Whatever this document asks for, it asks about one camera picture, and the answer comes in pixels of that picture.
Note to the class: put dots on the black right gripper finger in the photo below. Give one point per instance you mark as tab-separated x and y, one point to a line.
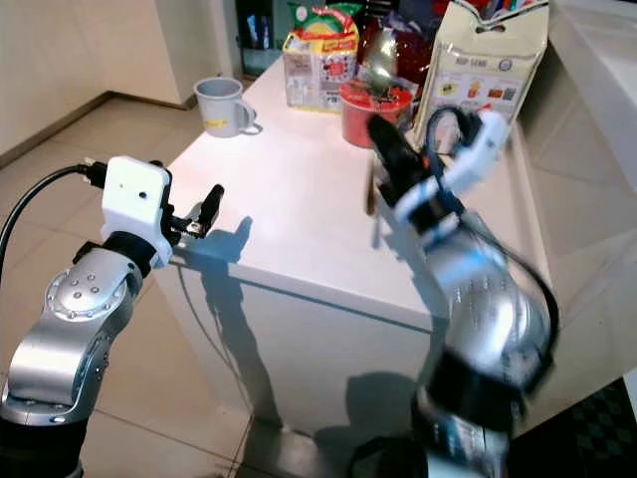
380	137
402	147

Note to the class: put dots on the metal spoon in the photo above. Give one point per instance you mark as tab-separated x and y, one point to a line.
380	58

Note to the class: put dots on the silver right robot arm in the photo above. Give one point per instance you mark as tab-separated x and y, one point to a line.
488	299

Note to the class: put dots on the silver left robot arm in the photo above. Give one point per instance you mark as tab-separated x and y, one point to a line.
75	299

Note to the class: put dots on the red noodle cup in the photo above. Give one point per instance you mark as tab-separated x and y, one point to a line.
358	121

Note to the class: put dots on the white table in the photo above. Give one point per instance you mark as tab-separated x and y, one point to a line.
289	219

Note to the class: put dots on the colourful printed snack box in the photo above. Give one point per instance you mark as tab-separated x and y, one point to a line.
318	68

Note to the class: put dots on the dark red snack packet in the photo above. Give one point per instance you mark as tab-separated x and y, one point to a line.
408	45

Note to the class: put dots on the grey mug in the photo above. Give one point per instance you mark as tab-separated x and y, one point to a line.
219	106

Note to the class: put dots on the beige printed food bag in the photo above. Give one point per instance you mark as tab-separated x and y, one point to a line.
483	65

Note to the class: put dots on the green snack packet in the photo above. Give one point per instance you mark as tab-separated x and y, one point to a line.
309	12

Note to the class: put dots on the white cabinet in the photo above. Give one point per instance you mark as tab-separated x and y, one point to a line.
169	45

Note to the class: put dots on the black checkered floor mat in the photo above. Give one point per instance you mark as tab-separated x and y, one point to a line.
582	433

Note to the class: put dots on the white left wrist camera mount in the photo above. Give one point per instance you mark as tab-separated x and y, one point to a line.
134	199

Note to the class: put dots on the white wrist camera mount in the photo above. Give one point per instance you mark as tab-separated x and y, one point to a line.
134	199
483	139

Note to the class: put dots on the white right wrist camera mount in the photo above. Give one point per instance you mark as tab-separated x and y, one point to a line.
483	139

